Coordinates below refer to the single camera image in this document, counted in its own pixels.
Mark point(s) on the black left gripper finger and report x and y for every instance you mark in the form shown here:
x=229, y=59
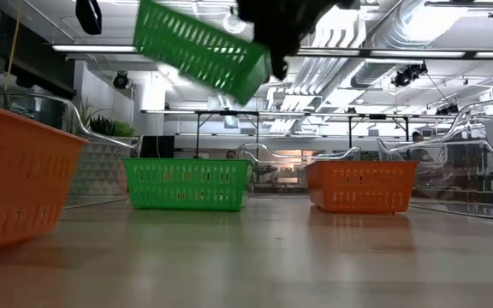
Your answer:
x=88, y=15

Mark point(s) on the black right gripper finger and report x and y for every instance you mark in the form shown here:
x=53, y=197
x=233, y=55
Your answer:
x=280, y=64

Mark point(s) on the green slotted plastic basket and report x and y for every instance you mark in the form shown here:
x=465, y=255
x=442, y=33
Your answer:
x=186, y=184
x=195, y=47

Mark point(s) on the orange slotted plastic basket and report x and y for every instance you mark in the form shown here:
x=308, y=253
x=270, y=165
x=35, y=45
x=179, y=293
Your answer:
x=360, y=188
x=19, y=179

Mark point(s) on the dark overhead cabinet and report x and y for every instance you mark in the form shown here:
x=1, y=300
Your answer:
x=37, y=60

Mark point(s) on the black folding table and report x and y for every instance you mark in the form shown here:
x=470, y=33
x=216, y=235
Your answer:
x=377, y=116
x=197, y=112

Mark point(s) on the spiky green plant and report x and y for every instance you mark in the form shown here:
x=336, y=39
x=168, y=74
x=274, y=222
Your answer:
x=86, y=115

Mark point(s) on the person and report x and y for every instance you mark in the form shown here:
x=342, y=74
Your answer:
x=417, y=137
x=230, y=154

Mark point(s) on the green succulent plant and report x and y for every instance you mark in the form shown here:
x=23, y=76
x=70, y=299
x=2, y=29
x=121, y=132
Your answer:
x=114, y=128

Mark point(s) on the black ceiling spotlight cluster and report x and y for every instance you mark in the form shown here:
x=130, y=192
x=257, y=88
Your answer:
x=407, y=76

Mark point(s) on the black box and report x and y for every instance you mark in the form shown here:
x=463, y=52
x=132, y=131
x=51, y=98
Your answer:
x=156, y=147

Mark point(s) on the grey triangle-pattern planter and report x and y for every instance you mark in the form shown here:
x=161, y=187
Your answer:
x=101, y=171

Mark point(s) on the silver round air duct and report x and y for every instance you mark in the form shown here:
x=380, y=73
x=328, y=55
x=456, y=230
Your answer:
x=379, y=72

